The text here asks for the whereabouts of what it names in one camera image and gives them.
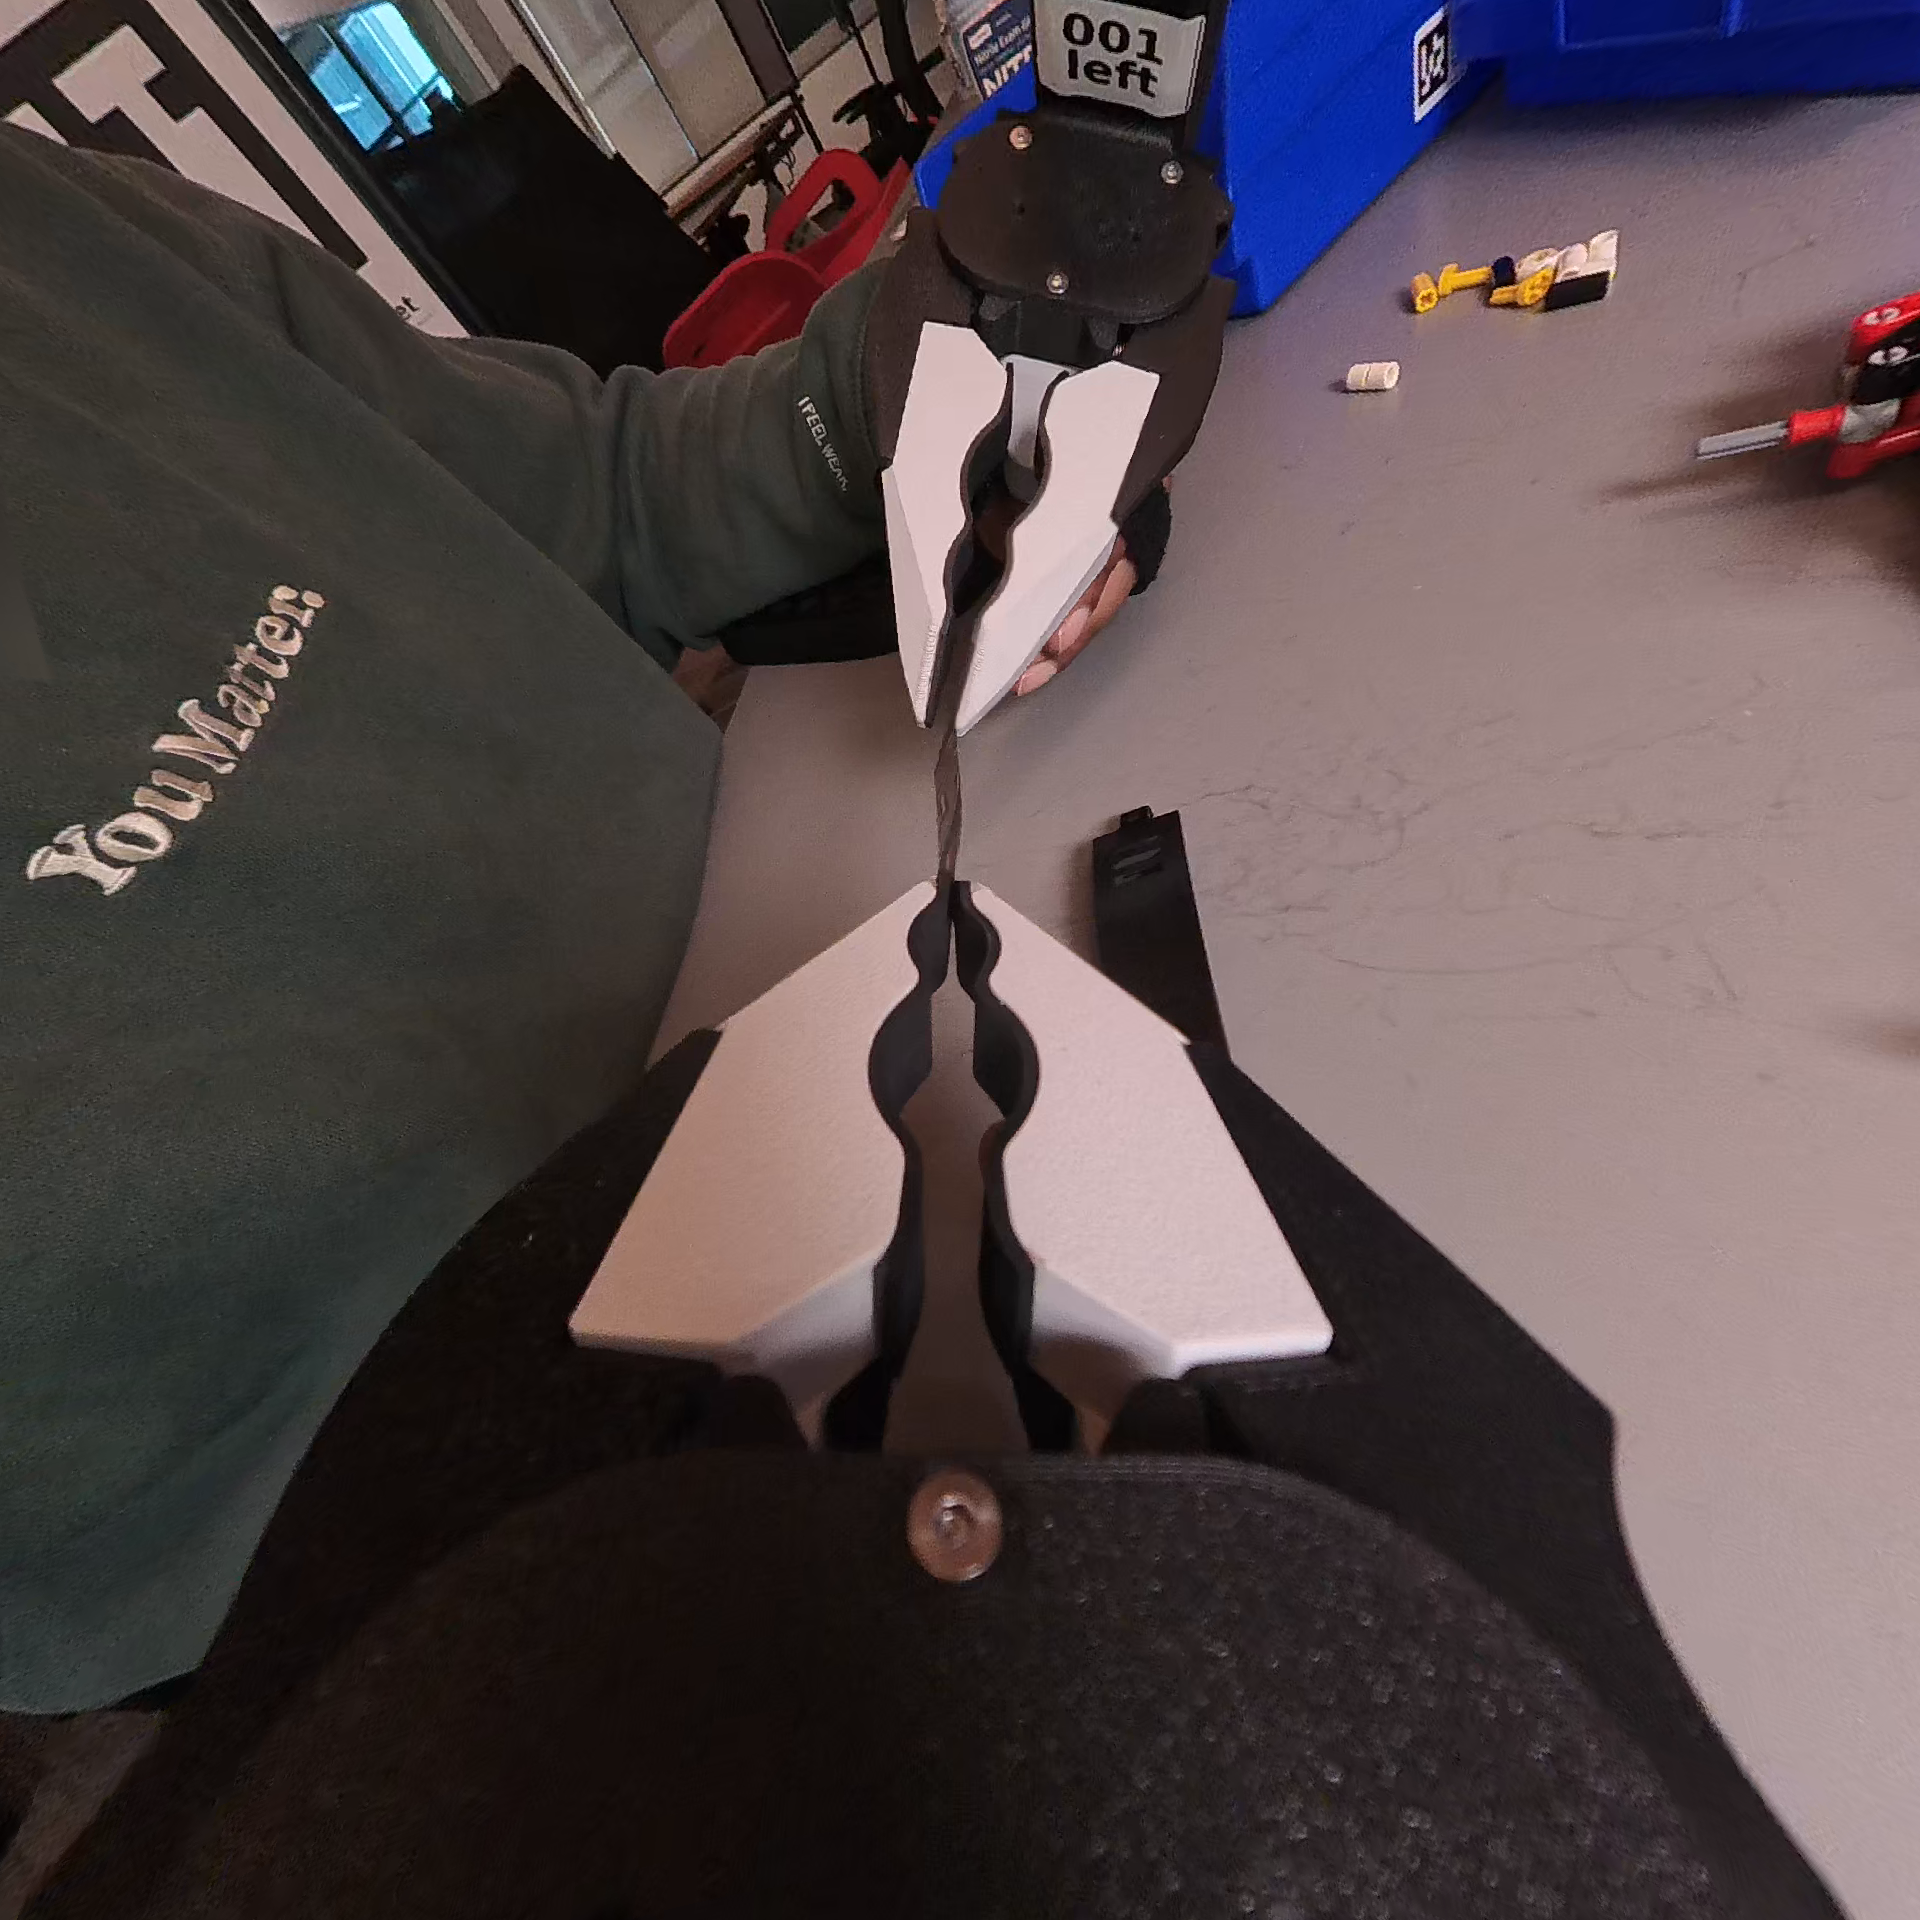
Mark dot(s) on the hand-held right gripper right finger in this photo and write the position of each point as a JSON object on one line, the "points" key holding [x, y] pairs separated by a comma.
{"points": [[1154, 1202]]}

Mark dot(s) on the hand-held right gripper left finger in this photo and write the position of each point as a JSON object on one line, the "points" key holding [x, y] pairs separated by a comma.
{"points": [[749, 1185]]}

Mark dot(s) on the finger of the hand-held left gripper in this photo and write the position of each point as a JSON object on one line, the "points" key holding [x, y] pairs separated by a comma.
{"points": [[1089, 482], [925, 452]]}

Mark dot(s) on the black curved lego panel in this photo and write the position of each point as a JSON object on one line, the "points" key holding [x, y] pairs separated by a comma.
{"points": [[1154, 931]]}

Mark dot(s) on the small peeled sticker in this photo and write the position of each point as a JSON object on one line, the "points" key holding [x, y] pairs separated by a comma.
{"points": [[945, 811]]}

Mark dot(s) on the person's left forearm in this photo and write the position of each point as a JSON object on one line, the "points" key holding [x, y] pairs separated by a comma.
{"points": [[721, 452]]}

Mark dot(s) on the small white lego connector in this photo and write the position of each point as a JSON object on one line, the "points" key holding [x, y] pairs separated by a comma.
{"points": [[1372, 378]]}

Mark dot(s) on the yellow black white lego bricks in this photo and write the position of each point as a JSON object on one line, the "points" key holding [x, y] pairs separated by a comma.
{"points": [[1574, 273]]}

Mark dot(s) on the partly built lego car chassis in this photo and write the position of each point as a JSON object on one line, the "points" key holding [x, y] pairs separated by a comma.
{"points": [[1874, 389]]}

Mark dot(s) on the person's left hand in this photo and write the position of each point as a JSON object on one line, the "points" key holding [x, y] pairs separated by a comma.
{"points": [[1089, 609]]}

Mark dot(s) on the blue white cardboard box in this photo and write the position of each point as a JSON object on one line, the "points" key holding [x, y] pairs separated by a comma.
{"points": [[997, 53]]}

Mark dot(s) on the red plastic container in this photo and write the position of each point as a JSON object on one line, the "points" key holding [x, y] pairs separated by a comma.
{"points": [[749, 300]]}

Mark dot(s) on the blue storage bin with label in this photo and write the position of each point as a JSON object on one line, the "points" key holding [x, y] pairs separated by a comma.
{"points": [[1318, 149]]}

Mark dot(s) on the large black panel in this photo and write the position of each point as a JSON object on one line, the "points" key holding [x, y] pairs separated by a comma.
{"points": [[555, 226]]}

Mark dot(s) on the framed black white sign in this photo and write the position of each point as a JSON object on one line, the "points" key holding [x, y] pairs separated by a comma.
{"points": [[194, 91]]}

